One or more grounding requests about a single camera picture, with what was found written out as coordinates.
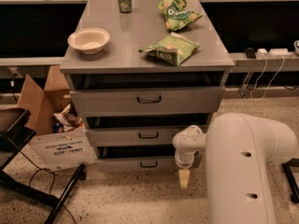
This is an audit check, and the grey drawer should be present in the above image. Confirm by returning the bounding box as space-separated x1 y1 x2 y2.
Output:
86 127 184 147
70 87 224 118
94 154 204 174

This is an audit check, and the white cable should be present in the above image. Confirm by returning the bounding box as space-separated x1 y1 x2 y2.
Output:
249 53 287 101

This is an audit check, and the grey bottom drawer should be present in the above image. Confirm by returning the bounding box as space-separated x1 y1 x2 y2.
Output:
94 154 204 174

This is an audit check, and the grey middle drawer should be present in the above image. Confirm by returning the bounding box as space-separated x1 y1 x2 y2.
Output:
86 127 184 147

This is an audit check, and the brown cardboard box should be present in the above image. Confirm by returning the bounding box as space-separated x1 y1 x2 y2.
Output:
17 65 77 135

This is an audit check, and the crumpled green chip bag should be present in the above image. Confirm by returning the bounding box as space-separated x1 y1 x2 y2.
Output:
158 0 203 32

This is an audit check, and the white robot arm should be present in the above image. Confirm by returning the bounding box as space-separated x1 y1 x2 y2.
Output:
173 113 298 224

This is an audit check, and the white printed cardboard sign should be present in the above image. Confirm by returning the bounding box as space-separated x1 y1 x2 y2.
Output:
30 131 97 171

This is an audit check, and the white power strip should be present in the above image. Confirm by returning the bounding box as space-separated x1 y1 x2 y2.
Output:
256 49 292 59

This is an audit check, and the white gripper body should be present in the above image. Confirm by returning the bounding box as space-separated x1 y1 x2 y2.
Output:
175 153 194 169

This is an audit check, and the grey top drawer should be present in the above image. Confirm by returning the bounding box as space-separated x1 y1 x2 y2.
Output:
70 87 224 118

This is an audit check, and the black stand leg right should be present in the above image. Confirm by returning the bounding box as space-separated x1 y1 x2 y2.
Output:
282 158 299 203

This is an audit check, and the white paper bowl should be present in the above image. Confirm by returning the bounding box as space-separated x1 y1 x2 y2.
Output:
67 28 110 54

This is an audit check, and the black floor cable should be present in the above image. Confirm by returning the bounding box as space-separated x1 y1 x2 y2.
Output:
18 149 78 224

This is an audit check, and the flat green chip bag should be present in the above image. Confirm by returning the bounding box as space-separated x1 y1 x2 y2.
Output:
138 32 200 66

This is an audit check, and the black adapter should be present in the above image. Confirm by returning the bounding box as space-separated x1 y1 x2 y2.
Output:
245 48 256 59

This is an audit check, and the grey drawer cabinet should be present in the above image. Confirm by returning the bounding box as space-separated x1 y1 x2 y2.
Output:
61 0 234 160

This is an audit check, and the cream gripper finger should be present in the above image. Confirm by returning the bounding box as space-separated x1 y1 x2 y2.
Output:
178 169 190 189

